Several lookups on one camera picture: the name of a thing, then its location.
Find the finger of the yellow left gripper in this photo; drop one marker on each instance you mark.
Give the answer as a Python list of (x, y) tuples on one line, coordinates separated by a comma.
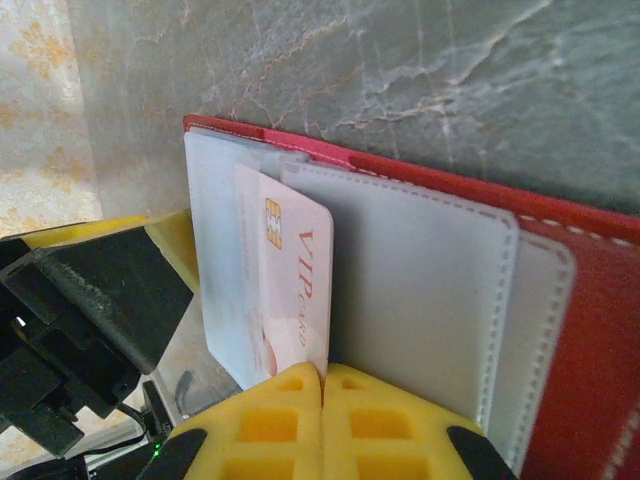
[(85, 232), (135, 290)]

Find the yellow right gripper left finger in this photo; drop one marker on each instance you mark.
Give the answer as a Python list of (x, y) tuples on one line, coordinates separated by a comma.
[(270, 425)]

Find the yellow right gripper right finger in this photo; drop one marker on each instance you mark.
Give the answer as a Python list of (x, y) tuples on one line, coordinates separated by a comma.
[(380, 430)]

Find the white VIP card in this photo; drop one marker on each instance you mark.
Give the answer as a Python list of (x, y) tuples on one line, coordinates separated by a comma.
[(300, 260)]

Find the red leather card holder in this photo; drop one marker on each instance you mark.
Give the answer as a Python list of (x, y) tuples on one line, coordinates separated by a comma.
[(600, 325)]

